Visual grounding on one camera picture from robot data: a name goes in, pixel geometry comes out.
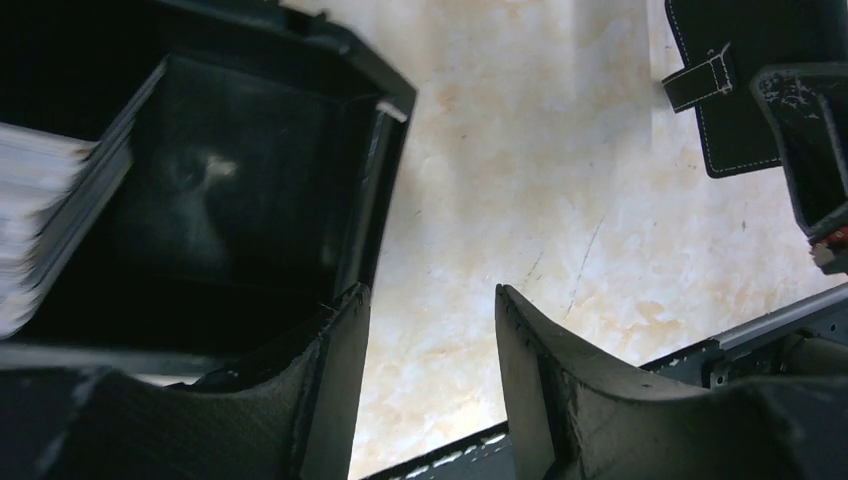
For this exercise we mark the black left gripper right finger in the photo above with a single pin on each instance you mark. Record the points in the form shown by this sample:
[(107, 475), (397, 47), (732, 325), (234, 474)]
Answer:
[(575, 411)]

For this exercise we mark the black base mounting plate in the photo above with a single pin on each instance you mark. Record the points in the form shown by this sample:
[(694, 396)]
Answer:
[(488, 453)]

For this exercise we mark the white credit card stack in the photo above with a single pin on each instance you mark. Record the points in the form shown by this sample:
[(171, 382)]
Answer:
[(53, 188)]

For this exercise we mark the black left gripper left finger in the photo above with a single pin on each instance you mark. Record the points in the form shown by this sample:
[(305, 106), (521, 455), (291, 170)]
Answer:
[(284, 411)]

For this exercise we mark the black blue card holder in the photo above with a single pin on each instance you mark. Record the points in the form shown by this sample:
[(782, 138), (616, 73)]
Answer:
[(723, 45)]

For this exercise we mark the black plastic card tray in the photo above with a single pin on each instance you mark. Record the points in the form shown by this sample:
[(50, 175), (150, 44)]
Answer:
[(263, 165)]

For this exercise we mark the aluminium front frame rail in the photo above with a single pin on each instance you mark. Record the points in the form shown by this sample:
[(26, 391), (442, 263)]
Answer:
[(780, 318)]

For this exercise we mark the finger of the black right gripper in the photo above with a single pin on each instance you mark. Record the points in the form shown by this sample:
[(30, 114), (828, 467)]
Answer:
[(805, 105)]

